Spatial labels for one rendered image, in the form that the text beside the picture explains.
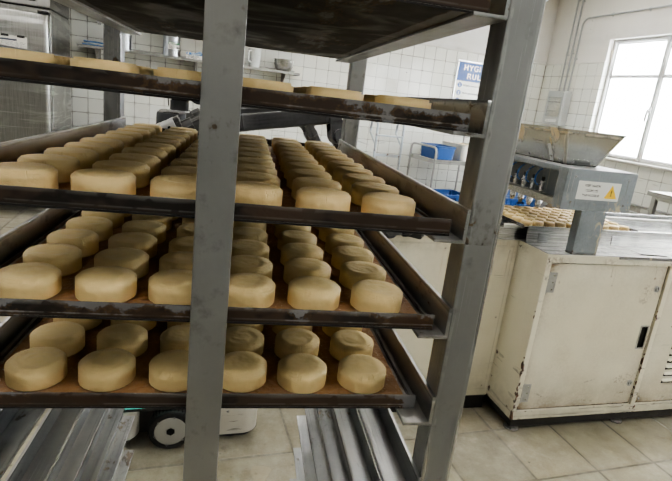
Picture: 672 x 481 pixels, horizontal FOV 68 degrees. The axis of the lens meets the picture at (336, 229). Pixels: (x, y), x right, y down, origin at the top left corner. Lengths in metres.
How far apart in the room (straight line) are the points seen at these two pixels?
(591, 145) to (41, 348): 2.04
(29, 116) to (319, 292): 4.75
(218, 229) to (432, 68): 6.27
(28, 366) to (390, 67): 6.04
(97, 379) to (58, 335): 0.09
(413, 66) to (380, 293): 6.08
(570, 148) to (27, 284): 1.99
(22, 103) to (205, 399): 4.74
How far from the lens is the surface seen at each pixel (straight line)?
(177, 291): 0.45
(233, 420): 2.06
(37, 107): 5.10
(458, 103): 0.48
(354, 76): 1.01
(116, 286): 0.46
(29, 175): 0.46
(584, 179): 2.13
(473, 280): 0.46
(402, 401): 0.52
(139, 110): 5.89
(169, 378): 0.50
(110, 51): 1.03
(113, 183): 0.44
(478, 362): 2.42
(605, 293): 2.39
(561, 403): 2.54
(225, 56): 0.39
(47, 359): 0.54
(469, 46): 6.88
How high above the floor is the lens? 1.32
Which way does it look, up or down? 14 degrees down
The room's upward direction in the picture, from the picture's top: 7 degrees clockwise
